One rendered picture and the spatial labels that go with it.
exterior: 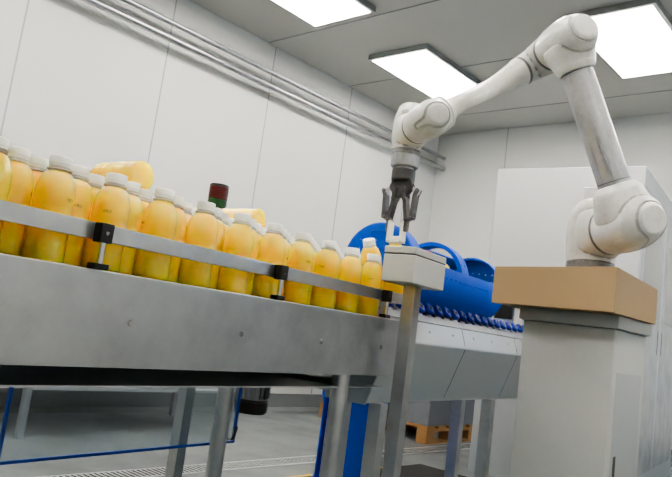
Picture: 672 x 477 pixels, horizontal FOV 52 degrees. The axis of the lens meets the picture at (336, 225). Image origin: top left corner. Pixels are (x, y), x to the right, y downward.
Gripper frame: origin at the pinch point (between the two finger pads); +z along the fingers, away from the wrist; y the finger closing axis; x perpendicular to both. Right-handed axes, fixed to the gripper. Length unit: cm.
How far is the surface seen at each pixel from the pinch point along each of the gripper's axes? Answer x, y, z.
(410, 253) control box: 18.5, -15.9, 8.9
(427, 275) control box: 10.0, -17.5, 13.7
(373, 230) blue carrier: -17.9, 19.6, -3.3
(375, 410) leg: -16, 9, 57
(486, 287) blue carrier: -83, 3, 7
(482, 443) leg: -114, 10, 73
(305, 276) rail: 49, -5, 20
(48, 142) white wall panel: -87, 342, -70
